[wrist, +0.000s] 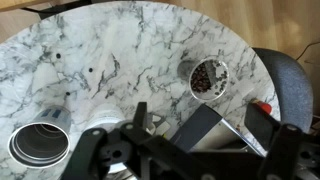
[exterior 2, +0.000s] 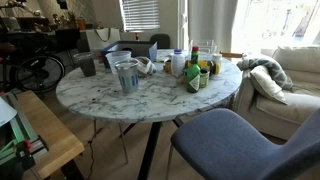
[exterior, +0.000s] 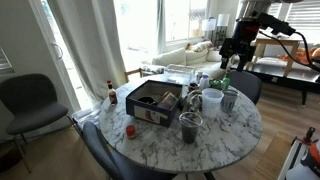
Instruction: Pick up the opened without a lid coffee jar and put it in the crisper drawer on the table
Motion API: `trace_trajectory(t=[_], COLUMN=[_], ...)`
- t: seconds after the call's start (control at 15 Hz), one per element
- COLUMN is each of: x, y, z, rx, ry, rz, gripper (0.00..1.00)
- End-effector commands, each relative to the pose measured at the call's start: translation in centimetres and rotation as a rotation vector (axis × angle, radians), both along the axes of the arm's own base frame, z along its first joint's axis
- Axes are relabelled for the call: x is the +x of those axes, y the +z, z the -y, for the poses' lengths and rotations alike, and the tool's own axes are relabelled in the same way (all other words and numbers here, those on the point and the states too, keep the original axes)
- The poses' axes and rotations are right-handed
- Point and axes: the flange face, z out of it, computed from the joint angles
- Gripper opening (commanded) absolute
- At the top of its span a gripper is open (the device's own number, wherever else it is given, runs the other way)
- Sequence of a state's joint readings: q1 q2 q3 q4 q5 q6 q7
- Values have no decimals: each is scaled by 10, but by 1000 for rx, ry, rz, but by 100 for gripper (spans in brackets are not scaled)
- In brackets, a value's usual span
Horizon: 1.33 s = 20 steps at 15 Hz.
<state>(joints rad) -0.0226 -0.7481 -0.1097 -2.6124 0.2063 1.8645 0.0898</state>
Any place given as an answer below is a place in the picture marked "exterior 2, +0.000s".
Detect small white jar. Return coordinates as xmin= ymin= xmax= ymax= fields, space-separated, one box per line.
xmin=211 ymin=53 xmax=223 ymax=66

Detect round marble table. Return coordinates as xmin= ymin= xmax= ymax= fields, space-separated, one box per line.
xmin=55 ymin=49 xmax=243 ymax=180

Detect white bottle blue cap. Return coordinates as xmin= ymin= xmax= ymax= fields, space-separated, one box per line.
xmin=170 ymin=49 xmax=186 ymax=79

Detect clear cup blue stripes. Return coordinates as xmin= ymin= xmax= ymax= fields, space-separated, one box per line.
xmin=114 ymin=58 xmax=140 ymax=94

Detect green bottle red cap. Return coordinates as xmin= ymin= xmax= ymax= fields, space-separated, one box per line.
xmin=182 ymin=45 xmax=202 ymax=94

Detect blue open box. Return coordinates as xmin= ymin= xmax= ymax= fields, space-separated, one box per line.
xmin=100 ymin=40 xmax=158 ymax=69

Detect dark grey chair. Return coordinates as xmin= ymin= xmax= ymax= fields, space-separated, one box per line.
xmin=149 ymin=33 xmax=172 ymax=50

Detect large clear plastic cup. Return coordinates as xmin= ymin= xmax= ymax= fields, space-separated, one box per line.
xmin=105 ymin=50 xmax=133 ymax=76

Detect white paper shopping bag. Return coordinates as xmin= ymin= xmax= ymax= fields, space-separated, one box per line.
xmin=84 ymin=27 xmax=122 ymax=53

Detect dark smoky plastic cup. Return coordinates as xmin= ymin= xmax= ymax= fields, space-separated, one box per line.
xmin=73 ymin=51 xmax=98 ymax=78

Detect white window blind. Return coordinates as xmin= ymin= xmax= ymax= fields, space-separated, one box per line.
xmin=120 ymin=0 xmax=161 ymax=33

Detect wooden chair backrest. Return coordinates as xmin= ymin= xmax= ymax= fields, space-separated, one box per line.
xmin=219 ymin=51 xmax=244 ymax=59

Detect blue upholstered chair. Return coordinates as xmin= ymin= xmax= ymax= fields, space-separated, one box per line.
xmin=165 ymin=107 xmax=320 ymax=180

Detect light grey curtain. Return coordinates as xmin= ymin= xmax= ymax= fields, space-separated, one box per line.
xmin=187 ymin=0 xmax=239 ymax=54

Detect black bicycle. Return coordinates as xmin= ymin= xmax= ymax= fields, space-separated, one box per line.
xmin=0 ymin=41 xmax=67 ymax=94

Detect orange canister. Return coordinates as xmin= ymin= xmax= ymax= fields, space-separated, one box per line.
xmin=77 ymin=16 xmax=87 ymax=31

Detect beige throw pillow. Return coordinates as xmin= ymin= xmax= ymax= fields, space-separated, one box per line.
xmin=249 ymin=64 xmax=288 ymax=106

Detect wooden bench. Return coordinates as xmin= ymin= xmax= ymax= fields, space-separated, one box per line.
xmin=14 ymin=89 xmax=86 ymax=180

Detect grey patterned throw blanket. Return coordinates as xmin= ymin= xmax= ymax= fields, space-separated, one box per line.
xmin=236 ymin=54 xmax=294 ymax=91

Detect beige sofa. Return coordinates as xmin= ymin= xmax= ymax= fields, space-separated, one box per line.
xmin=233 ymin=44 xmax=320 ymax=141

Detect red black clamp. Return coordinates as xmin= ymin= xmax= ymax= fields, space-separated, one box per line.
xmin=13 ymin=139 xmax=38 ymax=171

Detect white lampshade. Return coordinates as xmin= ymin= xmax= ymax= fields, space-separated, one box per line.
xmin=0 ymin=96 xmax=18 ymax=128

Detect thin floor cable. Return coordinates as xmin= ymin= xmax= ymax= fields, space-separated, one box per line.
xmin=86 ymin=139 xmax=98 ymax=180

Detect metal rail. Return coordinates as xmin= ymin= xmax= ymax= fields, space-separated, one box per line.
xmin=0 ymin=91 xmax=49 ymax=166

